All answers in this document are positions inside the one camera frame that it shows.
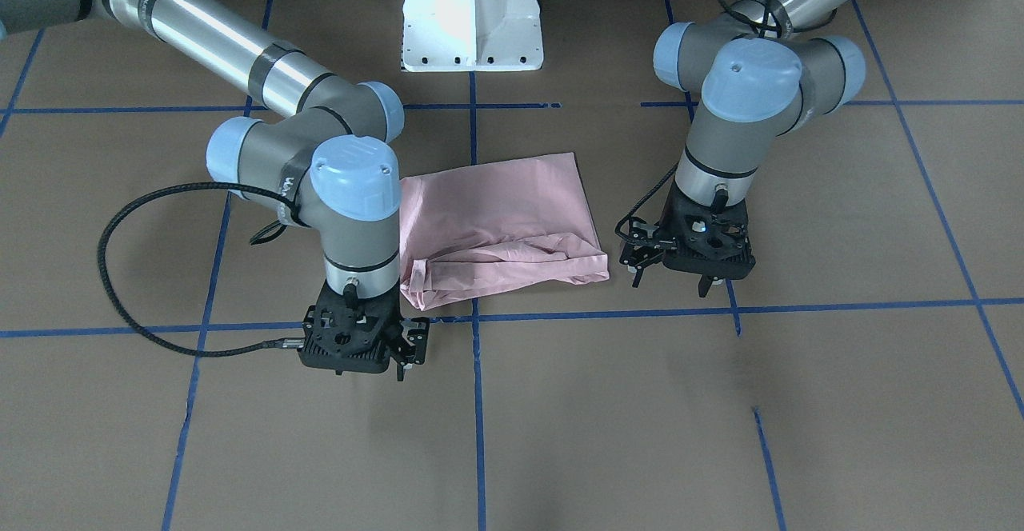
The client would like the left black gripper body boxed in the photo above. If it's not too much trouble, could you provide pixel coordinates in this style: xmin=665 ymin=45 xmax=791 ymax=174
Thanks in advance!
xmin=643 ymin=185 xmax=756 ymax=280

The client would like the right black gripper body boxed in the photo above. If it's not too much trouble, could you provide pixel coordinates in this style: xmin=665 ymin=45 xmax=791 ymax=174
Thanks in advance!
xmin=298 ymin=283 xmax=410 ymax=374

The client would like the pink Snoopy t-shirt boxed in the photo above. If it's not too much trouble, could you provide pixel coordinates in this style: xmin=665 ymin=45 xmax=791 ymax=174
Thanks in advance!
xmin=399 ymin=153 xmax=610 ymax=311

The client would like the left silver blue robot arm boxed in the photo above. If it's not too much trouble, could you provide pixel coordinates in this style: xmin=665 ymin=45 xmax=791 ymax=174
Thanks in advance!
xmin=615 ymin=0 xmax=866 ymax=297

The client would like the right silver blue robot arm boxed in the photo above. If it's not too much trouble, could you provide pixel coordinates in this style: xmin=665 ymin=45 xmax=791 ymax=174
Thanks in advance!
xmin=2 ymin=0 xmax=430 ymax=377

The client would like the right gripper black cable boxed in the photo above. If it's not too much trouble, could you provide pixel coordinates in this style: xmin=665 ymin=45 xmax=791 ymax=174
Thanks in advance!
xmin=96 ymin=182 xmax=309 ymax=357

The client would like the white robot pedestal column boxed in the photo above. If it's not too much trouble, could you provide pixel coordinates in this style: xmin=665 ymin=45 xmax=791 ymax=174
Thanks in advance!
xmin=400 ymin=0 xmax=545 ymax=73

